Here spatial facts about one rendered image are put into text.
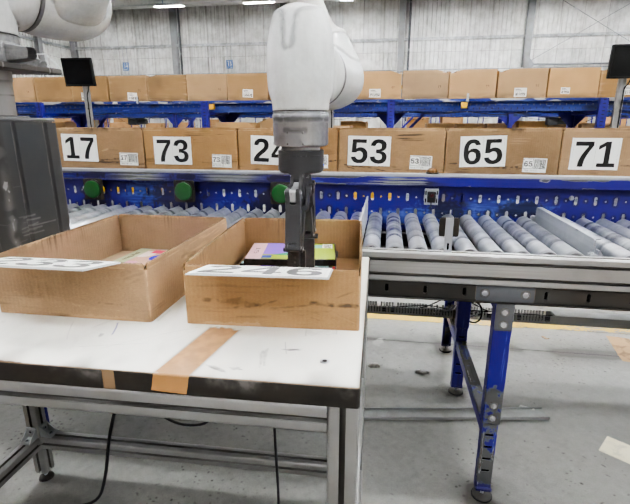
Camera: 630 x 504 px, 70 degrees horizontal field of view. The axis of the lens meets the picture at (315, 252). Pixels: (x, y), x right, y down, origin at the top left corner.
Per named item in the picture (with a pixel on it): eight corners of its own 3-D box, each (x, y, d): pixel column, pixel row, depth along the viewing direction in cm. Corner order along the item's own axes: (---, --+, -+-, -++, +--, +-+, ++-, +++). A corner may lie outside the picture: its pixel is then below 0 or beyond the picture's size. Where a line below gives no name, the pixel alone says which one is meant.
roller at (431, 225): (434, 266, 120) (436, 248, 118) (421, 225, 169) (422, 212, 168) (454, 267, 119) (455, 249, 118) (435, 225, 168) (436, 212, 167)
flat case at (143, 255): (187, 275, 96) (186, 268, 95) (107, 269, 100) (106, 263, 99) (213, 257, 109) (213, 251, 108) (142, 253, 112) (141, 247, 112)
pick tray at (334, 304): (184, 323, 74) (179, 265, 71) (244, 257, 110) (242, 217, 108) (360, 331, 71) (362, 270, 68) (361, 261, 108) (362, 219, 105)
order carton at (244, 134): (238, 172, 180) (236, 128, 175) (258, 166, 208) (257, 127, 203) (337, 174, 174) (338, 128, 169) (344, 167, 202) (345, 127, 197)
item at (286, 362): (-299, 356, 69) (-306, 338, 68) (2, 253, 125) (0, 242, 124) (359, 410, 56) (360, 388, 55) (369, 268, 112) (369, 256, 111)
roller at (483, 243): (486, 269, 118) (488, 250, 116) (457, 226, 167) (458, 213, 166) (506, 270, 117) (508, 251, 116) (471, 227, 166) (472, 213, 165)
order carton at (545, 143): (443, 175, 168) (447, 128, 163) (435, 168, 196) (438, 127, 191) (557, 177, 162) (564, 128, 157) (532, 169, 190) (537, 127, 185)
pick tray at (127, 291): (-3, 312, 78) (-14, 256, 75) (122, 252, 115) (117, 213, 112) (152, 323, 74) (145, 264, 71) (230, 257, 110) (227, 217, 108)
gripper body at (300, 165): (284, 146, 79) (285, 199, 81) (271, 149, 71) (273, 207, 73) (327, 147, 78) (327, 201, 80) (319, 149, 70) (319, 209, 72)
